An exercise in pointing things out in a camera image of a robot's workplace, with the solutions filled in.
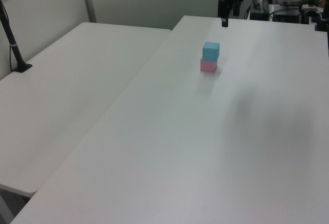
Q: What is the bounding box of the grey metal partition post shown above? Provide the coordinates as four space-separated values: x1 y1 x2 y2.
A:
79 0 97 24

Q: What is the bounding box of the blue cube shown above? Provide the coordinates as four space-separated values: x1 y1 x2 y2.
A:
202 42 221 62

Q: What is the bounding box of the pink cube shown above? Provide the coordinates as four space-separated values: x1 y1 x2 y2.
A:
199 58 218 73

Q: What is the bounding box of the black camera stand pole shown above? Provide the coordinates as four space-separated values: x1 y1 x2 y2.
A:
0 0 33 74

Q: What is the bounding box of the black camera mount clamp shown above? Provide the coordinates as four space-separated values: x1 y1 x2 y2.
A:
313 0 329 32

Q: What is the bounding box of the black desk device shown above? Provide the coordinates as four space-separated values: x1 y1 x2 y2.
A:
271 0 302 24

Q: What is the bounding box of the white side table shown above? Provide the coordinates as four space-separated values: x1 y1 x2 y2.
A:
0 22 172 199

